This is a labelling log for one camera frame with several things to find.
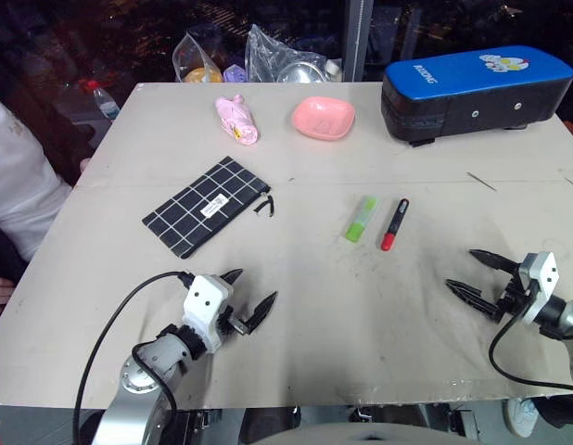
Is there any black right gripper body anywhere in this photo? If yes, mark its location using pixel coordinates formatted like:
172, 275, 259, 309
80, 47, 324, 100
491, 264, 533, 324

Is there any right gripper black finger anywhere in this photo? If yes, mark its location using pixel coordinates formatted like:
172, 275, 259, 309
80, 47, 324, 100
444, 278, 501, 318
467, 248, 518, 276

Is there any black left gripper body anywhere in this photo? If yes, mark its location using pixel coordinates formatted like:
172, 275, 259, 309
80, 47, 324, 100
216, 305, 249, 337

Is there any black grid pencil pouch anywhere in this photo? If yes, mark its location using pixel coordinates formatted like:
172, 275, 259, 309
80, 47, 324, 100
141, 155, 276, 260

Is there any thin stick on table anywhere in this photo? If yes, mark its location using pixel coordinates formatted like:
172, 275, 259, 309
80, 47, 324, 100
466, 172, 498, 192

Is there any red and black marker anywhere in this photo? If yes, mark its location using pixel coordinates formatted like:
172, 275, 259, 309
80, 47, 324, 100
379, 197, 412, 253

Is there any white sneaker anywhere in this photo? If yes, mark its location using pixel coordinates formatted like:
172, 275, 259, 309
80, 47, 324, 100
505, 396, 541, 439

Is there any green highlighter pen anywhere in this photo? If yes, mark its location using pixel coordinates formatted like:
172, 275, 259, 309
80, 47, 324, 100
343, 195, 380, 245

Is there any blue and black boxing pad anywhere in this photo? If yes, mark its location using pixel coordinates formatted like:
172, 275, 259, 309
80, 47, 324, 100
379, 44, 573, 149

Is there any pink plastic dish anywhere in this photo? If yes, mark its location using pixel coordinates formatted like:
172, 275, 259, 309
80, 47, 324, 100
291, 95, 357, 143

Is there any red-capped water bottle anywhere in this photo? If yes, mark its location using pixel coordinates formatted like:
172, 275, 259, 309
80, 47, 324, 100
83, 79, 122, 123

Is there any clear plastic bag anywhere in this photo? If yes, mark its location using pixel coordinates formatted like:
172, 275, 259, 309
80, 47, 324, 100
172, 29, 225, 85

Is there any clear bag with metal bowl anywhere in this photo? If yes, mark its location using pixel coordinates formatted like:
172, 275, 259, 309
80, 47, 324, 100
245, 23, 330, 85

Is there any person in white shirt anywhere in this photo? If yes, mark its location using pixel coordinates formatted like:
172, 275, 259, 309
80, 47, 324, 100
0, 91, 92, 263

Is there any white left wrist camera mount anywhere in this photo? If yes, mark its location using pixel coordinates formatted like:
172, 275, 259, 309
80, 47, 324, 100
181, 273, 235, 354

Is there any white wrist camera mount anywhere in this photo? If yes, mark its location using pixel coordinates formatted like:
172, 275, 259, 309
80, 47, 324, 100
517, 251, 559, 326
181, 273, 235, 354

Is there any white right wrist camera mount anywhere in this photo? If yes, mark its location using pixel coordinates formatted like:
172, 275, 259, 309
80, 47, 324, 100
517, 251, 559, 326

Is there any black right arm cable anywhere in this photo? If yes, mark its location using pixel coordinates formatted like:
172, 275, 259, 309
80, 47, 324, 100
488, 303, 573, 388

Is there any grey metal window post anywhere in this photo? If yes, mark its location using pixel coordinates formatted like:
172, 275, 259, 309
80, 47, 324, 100
343, 0, 376, 84

